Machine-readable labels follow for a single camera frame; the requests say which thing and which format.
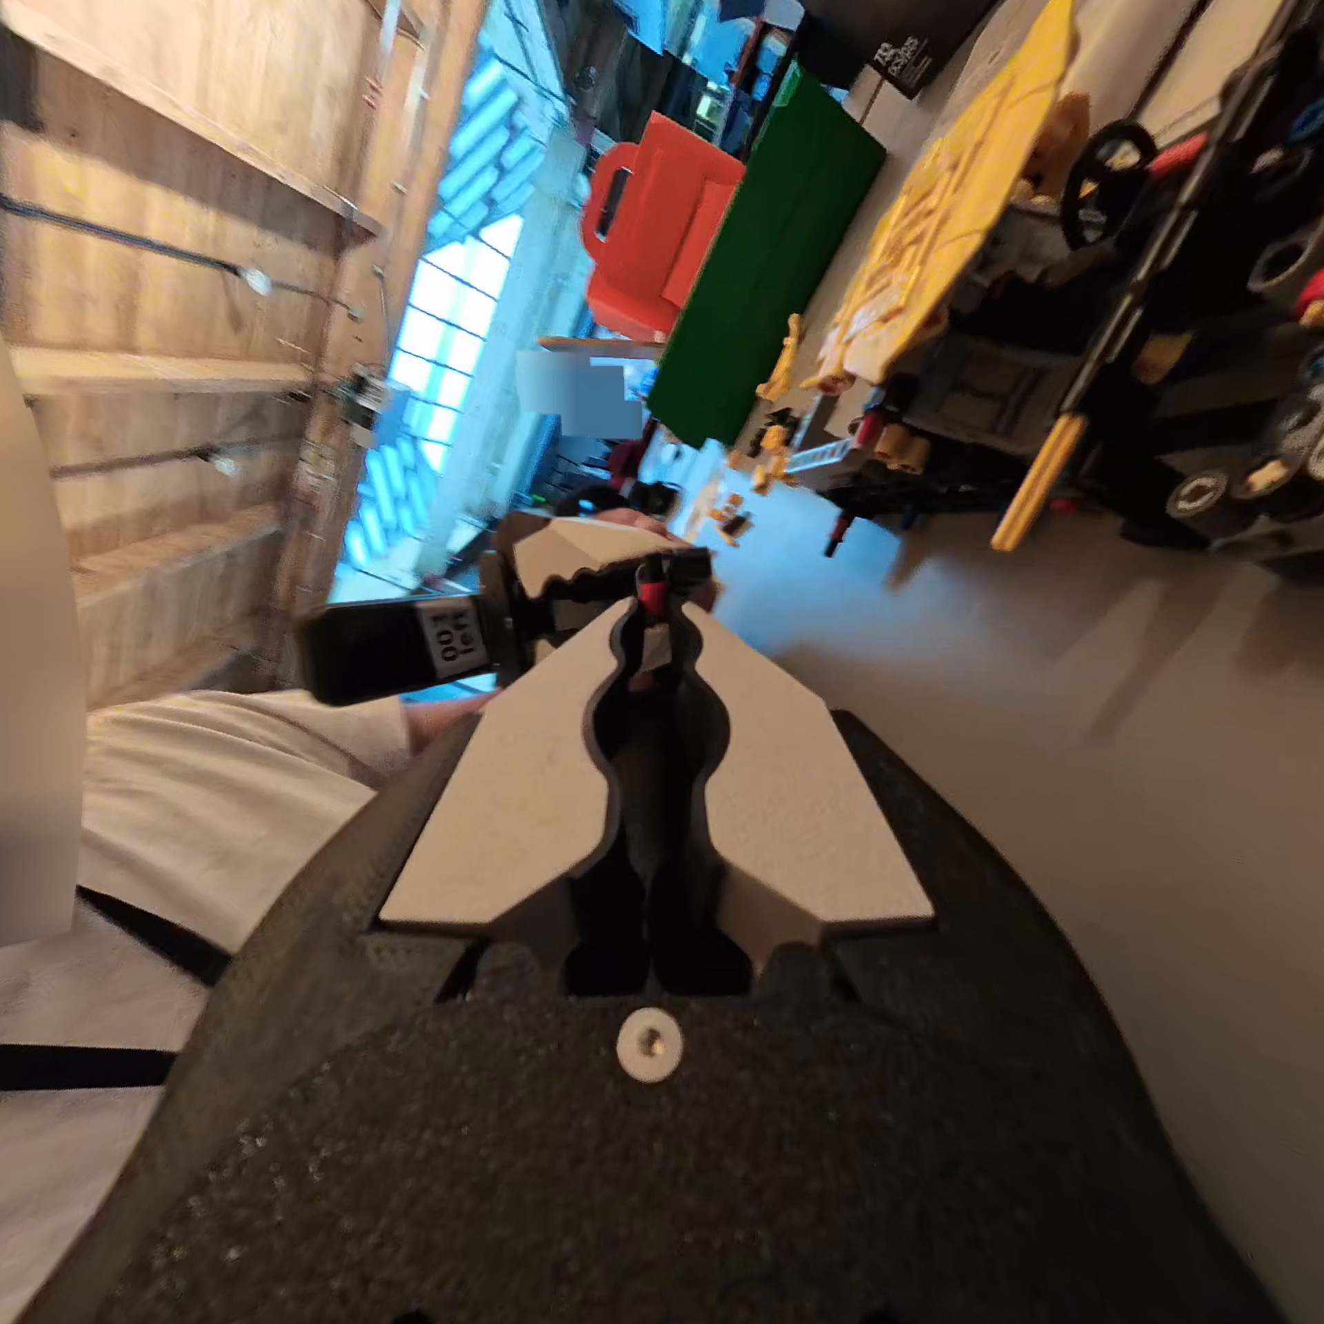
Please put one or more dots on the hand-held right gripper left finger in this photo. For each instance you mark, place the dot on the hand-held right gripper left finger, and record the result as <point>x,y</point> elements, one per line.
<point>498,817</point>

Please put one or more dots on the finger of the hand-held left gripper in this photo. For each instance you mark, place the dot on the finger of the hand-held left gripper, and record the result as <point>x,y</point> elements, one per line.
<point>579,549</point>
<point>554,647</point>

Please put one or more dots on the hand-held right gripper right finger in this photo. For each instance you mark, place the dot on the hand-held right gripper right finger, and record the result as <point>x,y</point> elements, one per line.
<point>817,817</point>

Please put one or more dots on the black brick beam assembly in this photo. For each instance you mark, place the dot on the black brick beam assembly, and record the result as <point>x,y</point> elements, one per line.
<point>691,579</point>

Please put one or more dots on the person's left forearm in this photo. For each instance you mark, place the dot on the person's left forearm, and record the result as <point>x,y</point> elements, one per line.
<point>446,724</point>

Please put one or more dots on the grey desk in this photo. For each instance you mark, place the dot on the grey desk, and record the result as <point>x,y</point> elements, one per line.
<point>1035,776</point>

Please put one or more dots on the person's left hand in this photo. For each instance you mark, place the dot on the person's left hand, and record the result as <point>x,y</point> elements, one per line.
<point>631,518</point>

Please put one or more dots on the person's white shirt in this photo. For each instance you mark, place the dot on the person's white shirt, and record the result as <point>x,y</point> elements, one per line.
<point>207,787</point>

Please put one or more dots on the ceiling spot lamp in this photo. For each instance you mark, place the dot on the ceiling spot lamp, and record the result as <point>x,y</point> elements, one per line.
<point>223,464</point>
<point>258,279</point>

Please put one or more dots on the scattered yellow black bricks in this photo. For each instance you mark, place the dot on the scattered yellow black bricks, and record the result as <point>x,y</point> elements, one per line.
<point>778,368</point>

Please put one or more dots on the red plastic carry case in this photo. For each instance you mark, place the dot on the red plastic carry case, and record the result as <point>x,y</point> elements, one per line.
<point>643,248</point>

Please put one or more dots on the green storage bin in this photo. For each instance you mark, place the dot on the green storage bin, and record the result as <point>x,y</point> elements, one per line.
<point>765,291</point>

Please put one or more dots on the partly built toy brick car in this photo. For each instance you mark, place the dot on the partly built toy brick car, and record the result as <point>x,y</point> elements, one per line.
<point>931,239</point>

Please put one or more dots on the toy car set box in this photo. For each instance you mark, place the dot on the toy car set box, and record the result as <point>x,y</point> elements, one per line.
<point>901,73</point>

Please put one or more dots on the ceiling camera unit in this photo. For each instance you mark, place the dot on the ceiling camera unit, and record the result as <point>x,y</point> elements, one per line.
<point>362,404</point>

